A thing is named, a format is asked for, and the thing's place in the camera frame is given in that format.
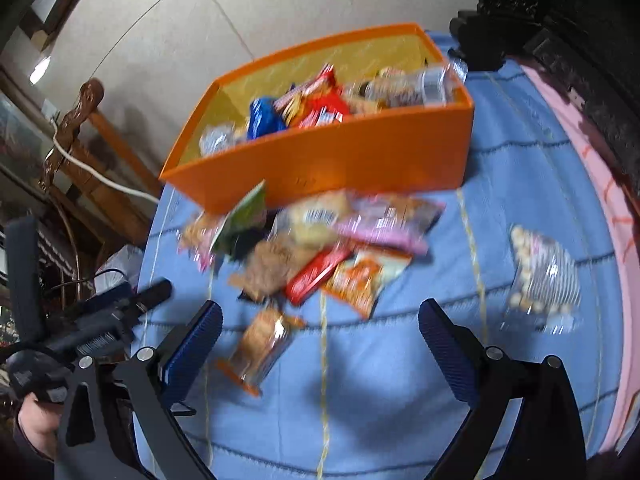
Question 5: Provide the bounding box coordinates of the white cable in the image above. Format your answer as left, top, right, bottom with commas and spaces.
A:
50, 115, 162, 206

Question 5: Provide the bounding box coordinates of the white plastic bag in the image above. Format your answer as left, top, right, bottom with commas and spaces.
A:
92, 245, 147, 297

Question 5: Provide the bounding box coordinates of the pink sheet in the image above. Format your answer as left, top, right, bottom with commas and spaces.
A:
517, 55, 640, 461

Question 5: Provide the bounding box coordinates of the clear biscuit packet orange edge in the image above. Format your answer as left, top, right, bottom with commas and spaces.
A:
215, 307, 307, 399

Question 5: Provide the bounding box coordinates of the pile of snack packets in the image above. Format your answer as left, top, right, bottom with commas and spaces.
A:
177, 180, 447, 321

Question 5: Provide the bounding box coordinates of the blue cookie packet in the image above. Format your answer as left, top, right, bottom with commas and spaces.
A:
247, 96, 289, 139

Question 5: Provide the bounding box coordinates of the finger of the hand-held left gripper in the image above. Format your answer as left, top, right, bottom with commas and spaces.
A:
132, 279, 174, 314

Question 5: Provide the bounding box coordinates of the blue quilted blanket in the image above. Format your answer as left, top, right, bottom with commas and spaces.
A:
131, 30, 631, 480

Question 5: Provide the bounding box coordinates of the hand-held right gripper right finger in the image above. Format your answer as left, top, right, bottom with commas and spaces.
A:
418, 298, 588, 480

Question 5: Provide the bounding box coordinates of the dark wooden frame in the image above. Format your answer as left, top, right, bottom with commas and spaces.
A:
0, 0, 116, 86

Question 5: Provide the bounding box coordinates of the clear packet of round cookies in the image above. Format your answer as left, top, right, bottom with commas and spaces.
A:
502, 225, 584, 334

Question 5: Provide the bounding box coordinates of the person's left hand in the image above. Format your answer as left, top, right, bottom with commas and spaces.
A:
12, 391, 66, 463

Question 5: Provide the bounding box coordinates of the orange box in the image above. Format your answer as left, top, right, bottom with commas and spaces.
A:
159, 22, 475, 216

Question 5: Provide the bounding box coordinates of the wooden chair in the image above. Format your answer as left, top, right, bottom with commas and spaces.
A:
37, 77, 163, 251

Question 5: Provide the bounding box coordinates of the dark carved wooden headboard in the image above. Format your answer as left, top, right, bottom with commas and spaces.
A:
449, 0, 640, 231

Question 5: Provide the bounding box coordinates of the heap of mixed snack packets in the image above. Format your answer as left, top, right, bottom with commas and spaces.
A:
199, 62, 468, 157

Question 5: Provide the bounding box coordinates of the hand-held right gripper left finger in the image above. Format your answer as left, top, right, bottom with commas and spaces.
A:
52, 300, 224, 480

